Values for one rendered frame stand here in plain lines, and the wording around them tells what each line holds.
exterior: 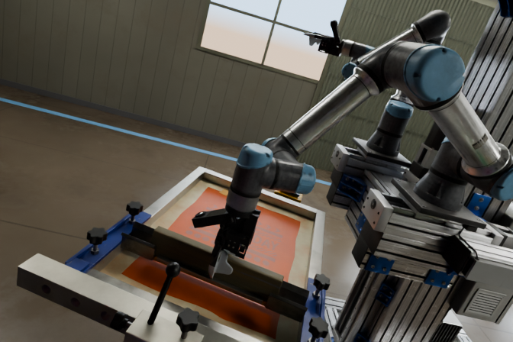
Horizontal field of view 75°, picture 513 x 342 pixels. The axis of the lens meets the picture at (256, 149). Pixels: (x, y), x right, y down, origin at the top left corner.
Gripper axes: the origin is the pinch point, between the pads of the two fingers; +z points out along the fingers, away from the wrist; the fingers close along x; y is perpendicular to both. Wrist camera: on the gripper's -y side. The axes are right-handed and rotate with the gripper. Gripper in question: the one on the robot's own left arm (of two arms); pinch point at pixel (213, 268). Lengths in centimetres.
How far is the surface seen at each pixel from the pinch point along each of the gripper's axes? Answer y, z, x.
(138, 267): -18.3, 5.4, -4.2
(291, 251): 19.5, 5.2, 29.1
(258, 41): -92, -49, 387
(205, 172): -24, 2, 57
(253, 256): 8.1, 5.2, 18.7
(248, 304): 11.9, 5.3, -1.4
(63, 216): -135, 101, 115
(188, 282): -4.8, 5.3, -2.1
